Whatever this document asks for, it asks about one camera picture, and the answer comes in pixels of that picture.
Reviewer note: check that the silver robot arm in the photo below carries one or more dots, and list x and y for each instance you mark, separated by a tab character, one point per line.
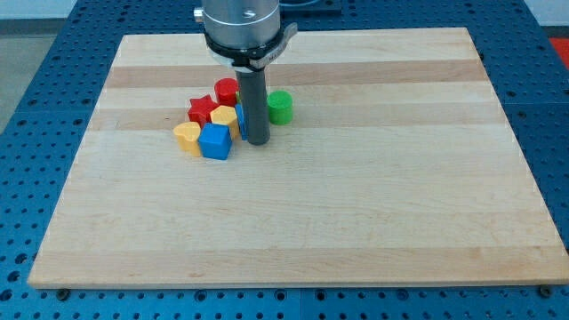
239	24

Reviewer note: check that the blue triangle block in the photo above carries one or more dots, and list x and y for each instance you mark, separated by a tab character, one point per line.
241	121

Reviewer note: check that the yellow hexagon block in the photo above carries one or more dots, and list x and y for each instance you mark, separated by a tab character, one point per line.
227	116

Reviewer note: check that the green cylinder block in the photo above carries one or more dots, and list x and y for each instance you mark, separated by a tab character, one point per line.
280	107

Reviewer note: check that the blue cube block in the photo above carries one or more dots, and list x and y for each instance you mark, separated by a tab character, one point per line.
215	141

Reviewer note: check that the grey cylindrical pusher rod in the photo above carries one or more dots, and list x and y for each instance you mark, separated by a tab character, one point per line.
253	96

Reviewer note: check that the red cylinder block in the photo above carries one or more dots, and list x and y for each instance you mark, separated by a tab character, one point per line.
225	90

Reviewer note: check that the red star block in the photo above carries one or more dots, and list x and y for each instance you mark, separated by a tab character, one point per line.
200	109

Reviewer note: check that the yellow heart block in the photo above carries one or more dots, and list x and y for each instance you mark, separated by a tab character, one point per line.
187	135

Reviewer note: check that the light wooden board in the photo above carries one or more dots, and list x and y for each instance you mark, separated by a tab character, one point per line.
400	168

